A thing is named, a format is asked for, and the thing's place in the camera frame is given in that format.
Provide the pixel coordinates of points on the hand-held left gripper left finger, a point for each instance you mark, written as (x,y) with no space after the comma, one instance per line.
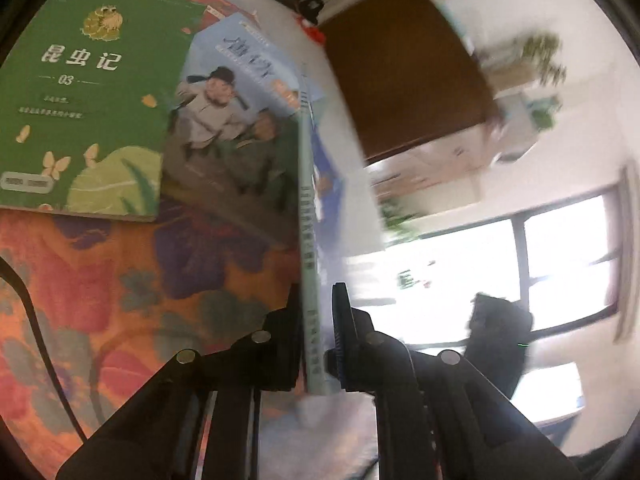
(287,350)

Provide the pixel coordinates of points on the red tassel knot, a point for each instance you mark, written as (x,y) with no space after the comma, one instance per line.
(315,35)

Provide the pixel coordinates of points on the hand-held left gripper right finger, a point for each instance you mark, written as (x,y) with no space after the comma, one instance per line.
(340,330)

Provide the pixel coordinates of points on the plant in glass vase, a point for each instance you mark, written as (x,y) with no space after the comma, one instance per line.
(545,60)

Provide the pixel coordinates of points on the dark framed window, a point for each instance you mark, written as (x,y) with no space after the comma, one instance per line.
(560,250)

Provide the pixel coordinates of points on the light green cabbage book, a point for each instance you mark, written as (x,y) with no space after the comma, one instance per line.
(90,125)

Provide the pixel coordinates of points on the pale blue robed man book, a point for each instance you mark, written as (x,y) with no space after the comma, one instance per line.
(225,110)

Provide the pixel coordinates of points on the floral quilted mat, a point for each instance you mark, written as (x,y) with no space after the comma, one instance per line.
(125,310)

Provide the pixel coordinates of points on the green potted plant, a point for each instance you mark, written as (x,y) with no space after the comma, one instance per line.
(400,220)

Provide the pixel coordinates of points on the brown wooden cabinet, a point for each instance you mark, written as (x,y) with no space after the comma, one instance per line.
(400,70)

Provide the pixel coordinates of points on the pale teal spine book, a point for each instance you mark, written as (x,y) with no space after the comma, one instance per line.
(312,260)

